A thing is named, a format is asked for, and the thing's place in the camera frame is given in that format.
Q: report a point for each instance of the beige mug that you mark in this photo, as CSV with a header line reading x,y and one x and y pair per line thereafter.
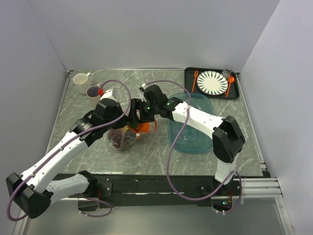
x,y
94,94

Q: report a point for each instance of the striped white plate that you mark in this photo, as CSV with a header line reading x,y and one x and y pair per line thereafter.
x,y
212,83

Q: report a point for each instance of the clear zip top bag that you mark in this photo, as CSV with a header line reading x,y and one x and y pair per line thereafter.
x,y
134,134

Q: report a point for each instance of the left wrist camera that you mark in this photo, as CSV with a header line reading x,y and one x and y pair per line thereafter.
x,y
110,94

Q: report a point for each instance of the white mug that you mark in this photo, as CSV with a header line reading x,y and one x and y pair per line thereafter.
x,y
82,82

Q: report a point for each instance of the teal plastic tray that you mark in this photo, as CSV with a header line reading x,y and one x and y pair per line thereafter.
x,y
192,141

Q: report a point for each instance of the black serving tray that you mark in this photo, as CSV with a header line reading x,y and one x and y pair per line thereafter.
x,y
189,78

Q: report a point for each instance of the orange plastic fork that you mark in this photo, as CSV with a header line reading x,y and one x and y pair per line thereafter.
x,y
195,79

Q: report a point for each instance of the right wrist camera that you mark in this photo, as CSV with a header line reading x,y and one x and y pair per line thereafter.
x,y
143,87

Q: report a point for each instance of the orange plastic spoon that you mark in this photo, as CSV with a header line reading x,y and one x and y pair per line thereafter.
x,y
231,80

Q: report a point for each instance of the green lime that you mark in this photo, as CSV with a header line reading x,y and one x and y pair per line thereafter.
x,y
134,125

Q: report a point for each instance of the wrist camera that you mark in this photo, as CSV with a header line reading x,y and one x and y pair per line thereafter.
x,y
110,94
143,87

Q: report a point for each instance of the black base frame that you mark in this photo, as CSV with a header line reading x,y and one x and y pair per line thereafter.
x,y
122,190

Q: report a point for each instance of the clear drinking glass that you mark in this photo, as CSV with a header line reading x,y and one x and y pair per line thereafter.
x,y
227,70

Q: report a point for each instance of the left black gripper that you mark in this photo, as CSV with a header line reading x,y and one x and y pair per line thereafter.
x,y
123,122

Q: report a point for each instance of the orange mandarin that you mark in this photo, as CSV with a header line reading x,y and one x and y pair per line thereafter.
x,y
143,127

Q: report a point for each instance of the aluminium rail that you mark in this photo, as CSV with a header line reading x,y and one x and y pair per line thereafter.
x,y
261,188

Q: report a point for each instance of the purple grape bunch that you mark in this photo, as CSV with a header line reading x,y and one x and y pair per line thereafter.
x,y
120,138

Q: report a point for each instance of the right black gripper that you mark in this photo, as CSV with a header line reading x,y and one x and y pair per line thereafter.
x,y
136,104

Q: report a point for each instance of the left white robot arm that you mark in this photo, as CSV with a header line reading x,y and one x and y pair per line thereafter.
x,y
35,189

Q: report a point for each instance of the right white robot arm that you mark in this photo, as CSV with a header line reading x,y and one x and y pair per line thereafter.
x,y
228,139

